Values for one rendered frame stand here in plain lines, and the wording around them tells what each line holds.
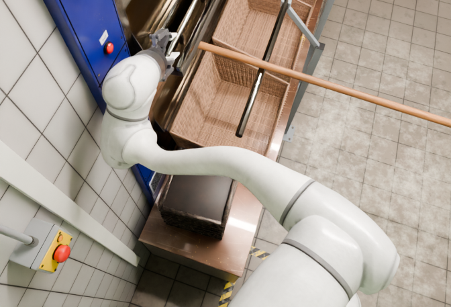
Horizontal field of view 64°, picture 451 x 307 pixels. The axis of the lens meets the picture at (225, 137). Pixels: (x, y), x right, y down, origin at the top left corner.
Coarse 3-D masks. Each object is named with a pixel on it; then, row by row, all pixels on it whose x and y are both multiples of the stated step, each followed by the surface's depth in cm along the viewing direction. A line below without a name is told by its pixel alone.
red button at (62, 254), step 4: (60, 248) 83; (64, 248) 84; (68, 248) 85; (56, 252) 83; (60, 252) 83; (64, 252) 83; (68, 252) 84; (56, 256) 83; (60, 256) 83; (64, 256) 83; (68, 256) 85; (56, 260) 83; (60, 260) 83; (64, 260) 84
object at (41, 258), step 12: (36, 228) 82; (48, 228) 82; (60, 228) 84; (48, 240) 81; (12, 252) 80; (24, 252) 80; (36, 252) 80; (48, 252) 81; (24, 264) 79; (36, 264) 79; (48, 264) 82
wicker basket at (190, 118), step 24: (216, 72) 205; (240, 72) 201; (192, 96) 183; (216, 96) 208; (240, 96) 209; (264, 96) 209; (192, 120) 187; (216, 120) 201; (192, 144) 172; (216, 144) 194; (240, 144) 195; (264, 144) 196
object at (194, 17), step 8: (184, 0) 130; (192, 0) 129; (200, 0) 129; (208, 0) 128; (216, 0) 128; (184, 8) 128; (200, 8) 127; (176, 16) 126; (184, 16) 126; (192, 16) 125; (200, 16) 125; (168, 24) 125; (176, 24) 124; (192, 24) 124; (208, 24) 126; (184, 32) 122; (192, 32) 122; (168, 40) 121; (200, 40) 122; (176, 48) 119; (184, 48) 119; (192, 56) 118; (176, 64) 116; (176, 72) 115; (184, 72) 115
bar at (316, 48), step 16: (288, 0) 163; (272, 32) 155; (304, 32) 175; (320, 32) 234; (272, 48) 151; (320, 48) 180; (304, 64) 266; (256, 80) 143; (256, 96) 141; (240, 128) 133; (288, 128) 256
